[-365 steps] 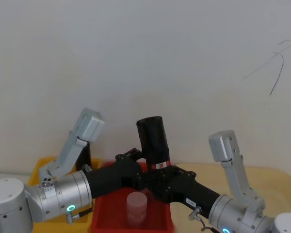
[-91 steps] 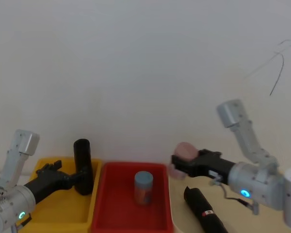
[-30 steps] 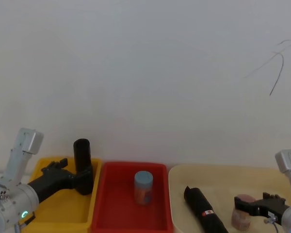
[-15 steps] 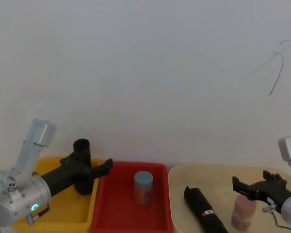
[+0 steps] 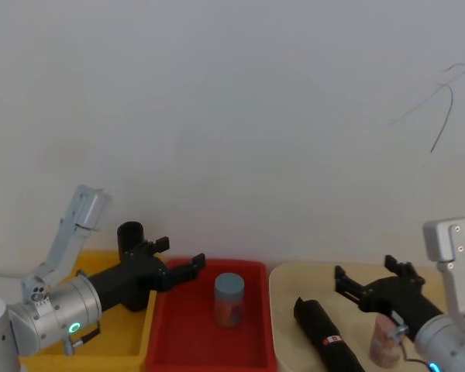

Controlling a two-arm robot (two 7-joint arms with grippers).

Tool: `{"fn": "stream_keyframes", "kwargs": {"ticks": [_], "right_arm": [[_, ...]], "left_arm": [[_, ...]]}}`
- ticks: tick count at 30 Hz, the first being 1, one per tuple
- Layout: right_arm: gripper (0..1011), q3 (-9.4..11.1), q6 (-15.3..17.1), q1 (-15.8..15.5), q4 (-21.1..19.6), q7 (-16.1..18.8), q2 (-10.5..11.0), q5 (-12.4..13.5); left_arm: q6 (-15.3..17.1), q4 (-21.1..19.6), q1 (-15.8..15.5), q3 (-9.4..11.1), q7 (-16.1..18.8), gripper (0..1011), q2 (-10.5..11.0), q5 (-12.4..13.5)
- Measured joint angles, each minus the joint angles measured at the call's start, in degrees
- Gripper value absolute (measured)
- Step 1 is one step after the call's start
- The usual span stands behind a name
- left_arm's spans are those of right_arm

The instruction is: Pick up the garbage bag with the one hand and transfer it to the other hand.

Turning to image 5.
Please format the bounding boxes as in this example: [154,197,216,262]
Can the long black cylinder with label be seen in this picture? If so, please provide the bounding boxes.
[292,296,366,372]

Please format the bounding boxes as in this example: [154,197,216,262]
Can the beige shallow tray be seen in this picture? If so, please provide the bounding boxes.
[268,262,465,372]

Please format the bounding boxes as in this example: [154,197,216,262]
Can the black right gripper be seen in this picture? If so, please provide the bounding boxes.
[334,254,446,343]

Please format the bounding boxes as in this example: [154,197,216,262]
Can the red plastic bin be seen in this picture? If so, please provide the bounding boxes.
[144,258,279,372]

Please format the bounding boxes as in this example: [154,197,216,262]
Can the yellow plastic bin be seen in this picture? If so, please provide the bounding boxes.
[18,250,158,372]

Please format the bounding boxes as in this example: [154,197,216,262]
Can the clear jar with blue lid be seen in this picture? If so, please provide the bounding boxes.
[213,272,246,328]

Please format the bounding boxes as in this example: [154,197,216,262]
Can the small pink jar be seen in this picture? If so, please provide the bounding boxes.
[369,314,403,367]

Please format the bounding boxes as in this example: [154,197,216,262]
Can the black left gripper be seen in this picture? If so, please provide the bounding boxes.
[87,235,207,313]

